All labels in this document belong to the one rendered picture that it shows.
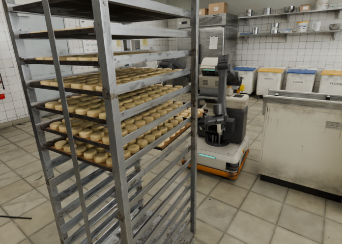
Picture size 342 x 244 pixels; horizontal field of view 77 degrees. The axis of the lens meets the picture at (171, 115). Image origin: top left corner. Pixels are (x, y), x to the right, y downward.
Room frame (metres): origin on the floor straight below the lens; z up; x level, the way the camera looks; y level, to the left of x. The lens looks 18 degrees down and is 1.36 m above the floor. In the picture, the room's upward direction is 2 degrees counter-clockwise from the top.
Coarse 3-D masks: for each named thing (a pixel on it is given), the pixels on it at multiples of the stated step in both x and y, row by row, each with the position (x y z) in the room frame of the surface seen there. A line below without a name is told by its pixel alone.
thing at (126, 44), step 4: (124, 24) 1.37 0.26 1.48; (128, 24) 1.39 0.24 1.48; (124, 40) 1.37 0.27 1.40; (128, 40) 1.38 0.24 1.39; (124, 44) 1.37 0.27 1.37; (128, 44) 1.37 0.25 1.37; (124, 48) 1.37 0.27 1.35; (128, 48) 1.37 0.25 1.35; (128, 64) 1.36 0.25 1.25; (136, 164) 1.36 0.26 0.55; (140, 184) 1.38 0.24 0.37; (136, 188) 1.38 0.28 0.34; (140, 208) 1.36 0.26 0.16
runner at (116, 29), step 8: (112, 24) 0.68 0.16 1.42; (120, 24) 0.71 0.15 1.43; (112, 32) 0.68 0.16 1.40; (120, 32) 0.71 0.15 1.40; (128, 32) 0.74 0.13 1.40; (136, 32) 0.78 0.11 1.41; (144, 32) 0.81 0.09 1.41; (152, 32) 0.86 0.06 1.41; (160, 32) 0.91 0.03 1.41; (168, 32) 0.96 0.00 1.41; (176, 32) 1.02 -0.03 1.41; (184, 32) 1.09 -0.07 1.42
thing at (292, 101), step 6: (264, 96) 1.92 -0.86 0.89; (270, 96) 1.89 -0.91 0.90; (276, 96) 1.87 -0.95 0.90; (282, 96) 1.86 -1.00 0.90; (276, 102) 1.86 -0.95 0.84; (282, 102) 1.84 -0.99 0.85; (288, 102) 1.81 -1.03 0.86; (294, 102) 1.79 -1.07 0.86; (300, 102) 1.76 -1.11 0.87; (306, 102) 1.74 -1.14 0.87; (312, 102) 1.72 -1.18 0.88; (318, 102) 1.70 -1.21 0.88; (324, 102) 1.67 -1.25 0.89; (330, 102) 1.65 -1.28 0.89; (336, 102) 1.63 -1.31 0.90; (324, 108) 1.67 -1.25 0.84; (330, 108) 1.65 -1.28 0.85; (336, 108) 1.63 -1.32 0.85
